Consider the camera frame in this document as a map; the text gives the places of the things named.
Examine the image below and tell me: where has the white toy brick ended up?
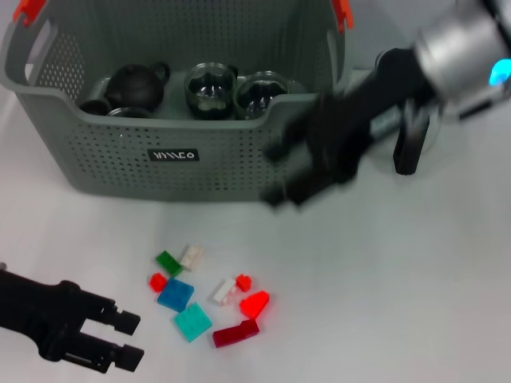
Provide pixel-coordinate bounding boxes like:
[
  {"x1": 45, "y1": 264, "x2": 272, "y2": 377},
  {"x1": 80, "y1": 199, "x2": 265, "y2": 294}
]
[
  {"x1": 212, "y1": 278, "x2": 237, "y2": 307},
  {"x1": 179, "y1": 244, "x2": 206, "y2": 272}
]

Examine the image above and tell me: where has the bright red sloped brick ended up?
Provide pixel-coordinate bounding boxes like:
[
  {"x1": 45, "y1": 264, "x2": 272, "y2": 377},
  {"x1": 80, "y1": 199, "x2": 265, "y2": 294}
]
[{"x1": 239, "y1": 290, "x2": 271, "y2": 320}]

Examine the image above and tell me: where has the small black clay cup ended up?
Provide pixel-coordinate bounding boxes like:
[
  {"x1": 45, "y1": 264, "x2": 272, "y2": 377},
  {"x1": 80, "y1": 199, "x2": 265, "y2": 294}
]
[{"x1": 78, "y1": 99, "x2": 113, "y2": 117}]

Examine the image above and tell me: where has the teal square toy brick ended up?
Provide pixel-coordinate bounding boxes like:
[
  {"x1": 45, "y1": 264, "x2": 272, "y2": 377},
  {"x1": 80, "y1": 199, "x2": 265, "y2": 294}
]
[{"x1": 172, "y1": 302, "x2": 213, "y2": 343}]

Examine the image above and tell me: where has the green flat toy brick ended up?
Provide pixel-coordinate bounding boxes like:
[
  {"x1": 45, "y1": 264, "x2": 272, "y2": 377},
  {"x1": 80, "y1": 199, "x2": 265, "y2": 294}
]
[{"x1": 154, "y1": 250, "x2": 184, "y2": 278}]

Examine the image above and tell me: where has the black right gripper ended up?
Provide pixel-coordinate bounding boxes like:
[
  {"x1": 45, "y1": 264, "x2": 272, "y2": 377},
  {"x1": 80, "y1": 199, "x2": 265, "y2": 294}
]
[{"x1": 258, "y1": 46, "x2": 431, "y2": 209}]

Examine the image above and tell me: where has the grey-green perforated storage bin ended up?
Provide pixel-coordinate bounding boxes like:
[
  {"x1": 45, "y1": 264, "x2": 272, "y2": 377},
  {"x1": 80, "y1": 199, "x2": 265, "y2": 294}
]
[{"x1": 0, "y1": 0, "x2": 355, "y2": 204}]

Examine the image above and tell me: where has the blue toy brick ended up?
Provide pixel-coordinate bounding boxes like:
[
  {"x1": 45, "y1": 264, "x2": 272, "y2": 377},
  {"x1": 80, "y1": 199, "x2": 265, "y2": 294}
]
[{"x1": 156, "y1": 277, "x2": 196, "y2": 313}]

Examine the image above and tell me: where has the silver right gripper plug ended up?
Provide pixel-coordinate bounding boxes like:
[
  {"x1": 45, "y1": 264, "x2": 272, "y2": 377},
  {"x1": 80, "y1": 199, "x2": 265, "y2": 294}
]
[{"x1": 457, "y1": 93, "x2": 500, "y2": 120}]

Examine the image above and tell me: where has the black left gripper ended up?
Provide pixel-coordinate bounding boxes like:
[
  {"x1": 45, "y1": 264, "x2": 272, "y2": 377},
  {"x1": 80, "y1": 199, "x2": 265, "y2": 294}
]
[{"x1": 0, "y1": 270, "x2": 145, "y2": 375}]

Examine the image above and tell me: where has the dark red long brick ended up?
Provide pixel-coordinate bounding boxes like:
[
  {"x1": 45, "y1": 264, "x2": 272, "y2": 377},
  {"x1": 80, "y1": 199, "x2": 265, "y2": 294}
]
[{"x1": 212, "y1": 318, "x2": 260, "y2": 349}]

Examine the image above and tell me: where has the black clay teapot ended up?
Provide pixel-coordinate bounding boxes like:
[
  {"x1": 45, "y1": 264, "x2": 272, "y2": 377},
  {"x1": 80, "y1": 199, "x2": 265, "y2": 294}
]
[{"x1": 104, "y1": 61, "x2": 172, "y2": 115}]

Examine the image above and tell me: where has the glass pitcher with black handle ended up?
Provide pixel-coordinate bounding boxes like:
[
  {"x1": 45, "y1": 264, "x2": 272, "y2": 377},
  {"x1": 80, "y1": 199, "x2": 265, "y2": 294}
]
[{"x1": 373, "y1": 49, "x2": 445, "y2": 176}]

